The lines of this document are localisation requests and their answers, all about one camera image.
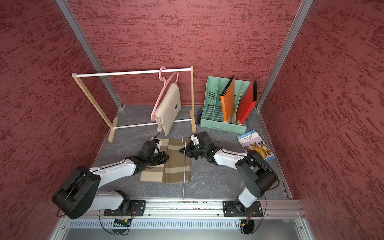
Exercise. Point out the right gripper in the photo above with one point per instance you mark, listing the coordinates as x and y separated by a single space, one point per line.
189 152

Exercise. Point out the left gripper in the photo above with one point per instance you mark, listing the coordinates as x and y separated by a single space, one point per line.
162 160

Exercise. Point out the brown plaid scarf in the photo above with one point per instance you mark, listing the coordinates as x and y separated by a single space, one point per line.
172 171

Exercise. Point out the beige wool scarf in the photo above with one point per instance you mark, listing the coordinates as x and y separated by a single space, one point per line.
168 109

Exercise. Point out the pink plastic hanger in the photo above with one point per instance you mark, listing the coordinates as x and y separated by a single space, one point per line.
165 82

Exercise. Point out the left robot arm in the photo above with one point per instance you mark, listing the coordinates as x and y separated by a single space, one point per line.
80 193

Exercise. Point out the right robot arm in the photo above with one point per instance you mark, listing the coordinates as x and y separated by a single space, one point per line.
258 176

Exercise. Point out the black blue remote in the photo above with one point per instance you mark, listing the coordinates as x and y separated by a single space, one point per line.
199 116

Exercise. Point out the green file organizer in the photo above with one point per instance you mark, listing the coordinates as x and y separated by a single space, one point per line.
212 116

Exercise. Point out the wooden clothes rack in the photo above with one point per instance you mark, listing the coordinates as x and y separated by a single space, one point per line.
147 95

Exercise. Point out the dog picture book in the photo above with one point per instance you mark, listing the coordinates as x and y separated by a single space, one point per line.
253 141

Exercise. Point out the orange folder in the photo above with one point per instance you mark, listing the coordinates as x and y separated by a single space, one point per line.
228 100

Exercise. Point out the red folder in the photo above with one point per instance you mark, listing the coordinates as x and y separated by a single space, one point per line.
247 103

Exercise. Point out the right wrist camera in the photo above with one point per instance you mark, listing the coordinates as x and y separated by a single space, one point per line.
195 140

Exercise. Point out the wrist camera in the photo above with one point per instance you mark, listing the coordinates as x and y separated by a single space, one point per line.
195 140
157 142

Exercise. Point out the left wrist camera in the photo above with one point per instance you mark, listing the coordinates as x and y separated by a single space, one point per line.
157 142

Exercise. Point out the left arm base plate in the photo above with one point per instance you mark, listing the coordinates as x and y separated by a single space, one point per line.
136 208

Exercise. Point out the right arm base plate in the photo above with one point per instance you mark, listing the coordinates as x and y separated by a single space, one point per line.
235 209

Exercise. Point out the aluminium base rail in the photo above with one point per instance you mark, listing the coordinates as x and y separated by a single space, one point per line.
208 209

